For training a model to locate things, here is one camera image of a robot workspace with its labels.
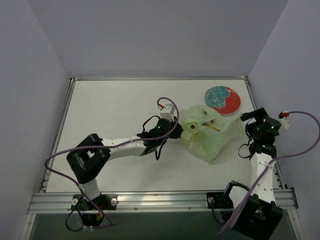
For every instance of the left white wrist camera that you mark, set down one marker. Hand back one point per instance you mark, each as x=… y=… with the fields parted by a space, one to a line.
x=167 y=112

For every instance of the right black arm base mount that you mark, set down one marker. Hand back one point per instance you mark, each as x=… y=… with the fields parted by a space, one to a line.
x=218 y=200

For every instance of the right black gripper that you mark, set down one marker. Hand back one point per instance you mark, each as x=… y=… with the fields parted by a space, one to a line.
x=253 y=114

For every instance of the light green plastic bag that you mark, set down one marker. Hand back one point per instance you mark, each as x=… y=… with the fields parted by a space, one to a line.
x=205 y=132

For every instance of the red teal floral plate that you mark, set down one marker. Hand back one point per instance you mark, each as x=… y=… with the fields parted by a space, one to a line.
x=223 y=99

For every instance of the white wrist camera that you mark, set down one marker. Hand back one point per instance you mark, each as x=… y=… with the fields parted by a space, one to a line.
x=167 y=112
x=284 y=119

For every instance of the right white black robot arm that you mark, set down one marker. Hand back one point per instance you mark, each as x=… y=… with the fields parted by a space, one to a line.
x=256 y=214

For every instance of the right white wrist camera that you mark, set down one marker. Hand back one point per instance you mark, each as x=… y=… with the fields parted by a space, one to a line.
x=284 y=119

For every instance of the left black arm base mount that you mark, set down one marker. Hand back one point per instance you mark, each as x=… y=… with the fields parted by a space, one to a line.
x=104 y=202

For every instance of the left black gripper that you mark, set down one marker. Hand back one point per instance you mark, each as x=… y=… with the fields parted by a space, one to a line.
x=178 y=130

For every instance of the aluminium front rail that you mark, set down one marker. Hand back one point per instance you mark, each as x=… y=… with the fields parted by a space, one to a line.
x=127 y=202

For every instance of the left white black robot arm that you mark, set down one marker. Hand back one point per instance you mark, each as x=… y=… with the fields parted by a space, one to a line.
x=93 y=152

